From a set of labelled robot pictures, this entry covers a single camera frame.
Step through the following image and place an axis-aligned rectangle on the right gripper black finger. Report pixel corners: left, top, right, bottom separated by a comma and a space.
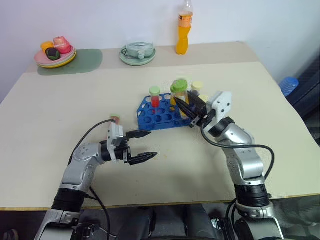
187, 90, 208, 111
174, 96, 201, 121

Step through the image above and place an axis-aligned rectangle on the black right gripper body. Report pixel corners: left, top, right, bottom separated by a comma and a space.
189, 101, 214, 127

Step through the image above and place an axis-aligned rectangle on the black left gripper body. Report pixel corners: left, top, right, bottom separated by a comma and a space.
115, 136, 132, 165

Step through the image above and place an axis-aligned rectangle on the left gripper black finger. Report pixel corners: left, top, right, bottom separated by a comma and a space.
128, 151, 159, 167
125, 129, 153, 140

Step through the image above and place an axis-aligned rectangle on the orange test tube green cap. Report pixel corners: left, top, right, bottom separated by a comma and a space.
172, 79, 189, 119

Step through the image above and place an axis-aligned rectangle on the yellow test tube green cap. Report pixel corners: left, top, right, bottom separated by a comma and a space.
170, 85, 179, 113

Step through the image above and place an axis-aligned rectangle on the blue test tube rack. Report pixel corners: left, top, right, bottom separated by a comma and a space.
136, 92, 199, 132

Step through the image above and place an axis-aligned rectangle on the red test tube green cap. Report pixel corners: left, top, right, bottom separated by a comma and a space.
149, 85, 162, 115

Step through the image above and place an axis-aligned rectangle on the orange soda plastic bottle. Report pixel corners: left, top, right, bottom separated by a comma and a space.
175, 0, 195, 56

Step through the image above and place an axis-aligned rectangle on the pale green plate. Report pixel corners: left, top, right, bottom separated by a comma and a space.
118, 44, 157, 67

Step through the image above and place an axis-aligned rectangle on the grey green placemat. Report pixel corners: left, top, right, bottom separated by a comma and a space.
37, 48, 104, 77

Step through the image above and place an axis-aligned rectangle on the blue water bottle cap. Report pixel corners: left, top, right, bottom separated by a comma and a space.
278, 76, 300, 98

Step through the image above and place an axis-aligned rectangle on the yellow plate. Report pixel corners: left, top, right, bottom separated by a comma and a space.
36, 48, 77, 69

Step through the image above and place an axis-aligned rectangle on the black chair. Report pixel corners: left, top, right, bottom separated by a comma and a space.
285, 53, 320, 147

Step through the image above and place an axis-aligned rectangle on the pink red toy fruit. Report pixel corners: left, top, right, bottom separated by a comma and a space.
52, 36, 70, 55

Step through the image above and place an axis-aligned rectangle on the dark green maroon toy fruit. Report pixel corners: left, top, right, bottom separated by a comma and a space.
45, 47, 61, 61

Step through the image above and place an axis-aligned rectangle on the pink plate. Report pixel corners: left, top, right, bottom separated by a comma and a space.
33, 45, 76, 66

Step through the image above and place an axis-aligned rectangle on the orange toy fruit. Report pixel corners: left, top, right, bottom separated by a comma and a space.
40, 41, 55, 54

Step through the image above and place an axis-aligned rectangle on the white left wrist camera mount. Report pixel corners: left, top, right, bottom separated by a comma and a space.
106, 123, 125, 165

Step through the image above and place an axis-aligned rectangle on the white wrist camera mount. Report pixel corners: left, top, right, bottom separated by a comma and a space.
205, 90, 233, 129
106, 123, 125, 165

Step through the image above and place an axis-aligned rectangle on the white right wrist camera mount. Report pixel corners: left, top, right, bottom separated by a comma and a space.
205, 90, 233, 129

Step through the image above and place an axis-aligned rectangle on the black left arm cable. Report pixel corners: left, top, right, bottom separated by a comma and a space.
86, 186, 112, 240
67, 119, 117, 166

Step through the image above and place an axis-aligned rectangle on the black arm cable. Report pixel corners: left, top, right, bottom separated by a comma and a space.
67, 119, 117, 166
200, 121, 275, 181
225, 196, 239, 240
86, 186, 112, 240

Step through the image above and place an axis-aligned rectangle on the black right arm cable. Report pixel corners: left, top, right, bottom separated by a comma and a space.
225, 196, 239, 240
200, 121, 275, 181

